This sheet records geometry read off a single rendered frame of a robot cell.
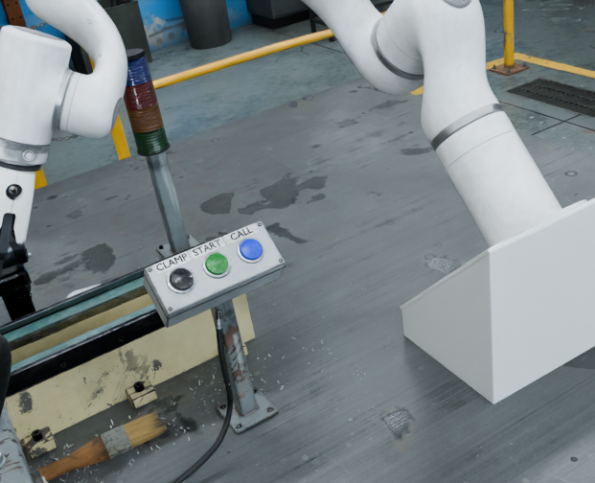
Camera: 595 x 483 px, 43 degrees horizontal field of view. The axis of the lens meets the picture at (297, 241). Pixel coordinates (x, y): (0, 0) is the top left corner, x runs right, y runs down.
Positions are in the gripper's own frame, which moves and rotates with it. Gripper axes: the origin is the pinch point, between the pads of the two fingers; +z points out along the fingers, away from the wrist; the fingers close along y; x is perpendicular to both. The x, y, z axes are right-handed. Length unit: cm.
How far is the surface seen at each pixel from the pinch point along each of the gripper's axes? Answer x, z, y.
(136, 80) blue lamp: -26.7, -25.4, 33.2
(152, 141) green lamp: -32.6, -15.1, 33.2
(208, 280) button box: -21.6, -8.8, -19.1
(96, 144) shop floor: -131, 50, 337
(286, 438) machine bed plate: -37.7, 11.6, -24.6
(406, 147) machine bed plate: -100, -25, 41
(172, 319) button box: -18.2, -3.1, -19.3
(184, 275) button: -18.5, -8.8, -18.4
